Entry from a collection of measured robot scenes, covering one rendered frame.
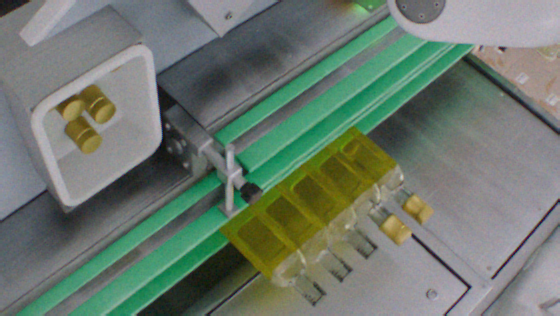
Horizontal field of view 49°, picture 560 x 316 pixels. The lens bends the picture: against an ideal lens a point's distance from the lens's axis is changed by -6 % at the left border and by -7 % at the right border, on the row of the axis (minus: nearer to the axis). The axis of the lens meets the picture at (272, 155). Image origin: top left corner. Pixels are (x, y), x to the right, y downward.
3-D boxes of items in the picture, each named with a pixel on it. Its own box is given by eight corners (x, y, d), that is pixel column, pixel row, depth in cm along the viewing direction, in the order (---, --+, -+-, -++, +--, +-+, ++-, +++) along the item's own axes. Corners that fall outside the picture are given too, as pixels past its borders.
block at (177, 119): (162, 151, 101) (190, 180, 98) (157, 114, 93) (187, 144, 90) (180, 139, 102) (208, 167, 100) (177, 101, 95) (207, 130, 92)
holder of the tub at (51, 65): (43, 189, 95) (70, 224, 93) (-6, 70, 73) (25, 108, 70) (131, 130, 103) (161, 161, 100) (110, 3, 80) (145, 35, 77)
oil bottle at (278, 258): (193, 205, 106) (283, 296, 98) (191, 187, 101) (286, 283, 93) (219, 186, 108) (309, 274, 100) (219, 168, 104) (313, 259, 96)
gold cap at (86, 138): (62, 124, 86) (79, 144, 84) (83, 111, 87) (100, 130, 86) (67, 139, 89) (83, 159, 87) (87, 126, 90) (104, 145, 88)
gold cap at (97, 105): (75, 94, 84) (92, 113, 82) (96, 80, 85) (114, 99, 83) (80, 110, 87) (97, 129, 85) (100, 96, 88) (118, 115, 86)
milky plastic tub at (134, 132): (36, 173, 91) (67, 213, 88) (-6, 72, 72) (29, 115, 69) (130, 111, 98) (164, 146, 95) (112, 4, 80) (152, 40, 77)
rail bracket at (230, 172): (191, 186, 100) (245, 241, 95) (186, 120, 86) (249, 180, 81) (206, 175, 101) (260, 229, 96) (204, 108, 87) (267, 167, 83)
